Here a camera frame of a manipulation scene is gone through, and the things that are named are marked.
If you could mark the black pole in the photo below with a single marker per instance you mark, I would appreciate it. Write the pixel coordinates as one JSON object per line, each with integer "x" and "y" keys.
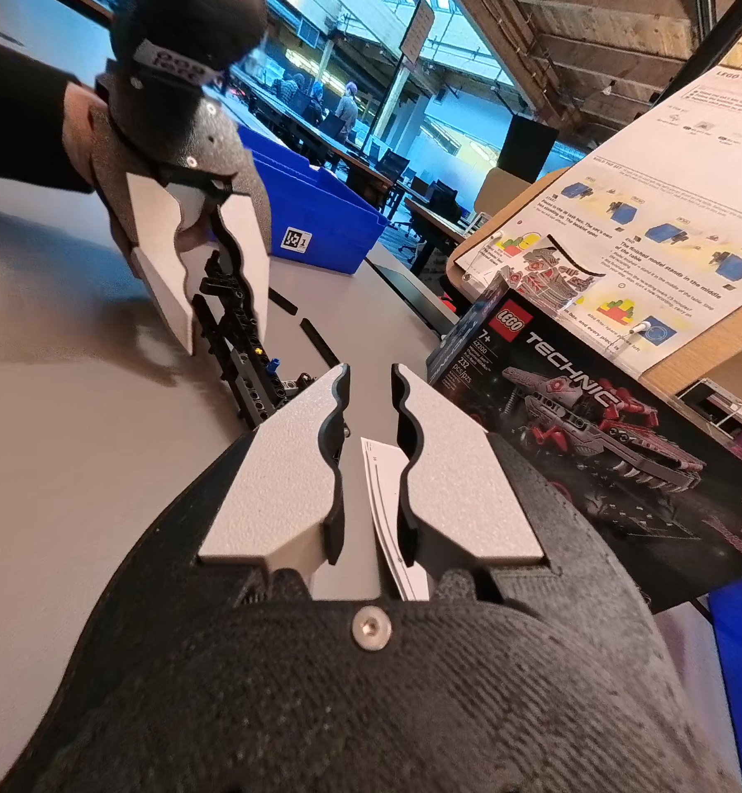
{"x": 705, "y": 43}

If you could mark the short black toy beam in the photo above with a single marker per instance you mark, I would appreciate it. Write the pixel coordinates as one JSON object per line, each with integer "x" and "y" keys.
{"x": 283, "y": 300}

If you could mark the blue plastic bin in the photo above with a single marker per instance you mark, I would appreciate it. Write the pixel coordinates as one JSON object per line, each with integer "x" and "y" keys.
{"x": 321, "y": 210}

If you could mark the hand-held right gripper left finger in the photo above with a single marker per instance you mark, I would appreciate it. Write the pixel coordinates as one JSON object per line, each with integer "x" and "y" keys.
{"x": 272, "y": 495}

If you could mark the long black toy beam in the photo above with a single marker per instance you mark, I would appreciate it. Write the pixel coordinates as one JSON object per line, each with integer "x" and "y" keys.
{"x": 318, "y": 341}

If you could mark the grey black toy brick model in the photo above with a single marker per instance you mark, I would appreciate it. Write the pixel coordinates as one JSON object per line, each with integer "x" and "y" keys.
{"x": 247, "y": 365}

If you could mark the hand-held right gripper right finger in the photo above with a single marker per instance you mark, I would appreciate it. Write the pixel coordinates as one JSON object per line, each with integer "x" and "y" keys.
{"x": 470, "y": 495}

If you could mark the black office chair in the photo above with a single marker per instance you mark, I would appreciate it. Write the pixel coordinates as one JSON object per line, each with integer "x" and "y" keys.
{"x": 444, "y": 198}
{"x": 393, "y": 167}

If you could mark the long wooden table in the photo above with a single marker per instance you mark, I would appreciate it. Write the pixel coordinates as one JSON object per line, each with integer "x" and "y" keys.
{"x": 321, "y": 145}
{"x": 433, "y": 223}

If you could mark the hanging perforated board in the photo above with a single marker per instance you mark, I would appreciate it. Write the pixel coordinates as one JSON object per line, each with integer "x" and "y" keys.
{"x": 417, "y": 28}

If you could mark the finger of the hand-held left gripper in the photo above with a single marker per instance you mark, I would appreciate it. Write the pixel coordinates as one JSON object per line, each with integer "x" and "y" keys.
{"x": 250, "y": 248}
{"x": 157, "y": 248}

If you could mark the person's left hand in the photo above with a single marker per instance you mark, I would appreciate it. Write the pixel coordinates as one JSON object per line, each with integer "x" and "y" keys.
{"x": 76, "y": 136}

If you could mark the black flat panel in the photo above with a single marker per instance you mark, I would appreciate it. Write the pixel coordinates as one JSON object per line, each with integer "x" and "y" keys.
{"x": 526, "y": 148}

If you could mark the dark grey flat panel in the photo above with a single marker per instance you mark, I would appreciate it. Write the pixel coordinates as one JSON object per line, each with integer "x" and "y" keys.
{"x": 408, "y": 291}

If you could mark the white instruction booklet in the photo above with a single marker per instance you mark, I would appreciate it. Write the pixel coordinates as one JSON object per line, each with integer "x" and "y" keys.
{"x": 389, "y": 514}

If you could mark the clear acrylic holder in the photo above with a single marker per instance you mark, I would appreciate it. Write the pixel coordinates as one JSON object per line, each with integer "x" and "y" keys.
{"x": 712, "y": 402}

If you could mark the black toy set box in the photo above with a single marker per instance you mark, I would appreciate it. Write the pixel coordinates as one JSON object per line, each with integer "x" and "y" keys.
{"x": 594, "y": 446}

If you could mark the grey desk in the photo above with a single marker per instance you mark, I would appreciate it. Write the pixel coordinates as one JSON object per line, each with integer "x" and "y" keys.
{"x": 67, "y": 464}

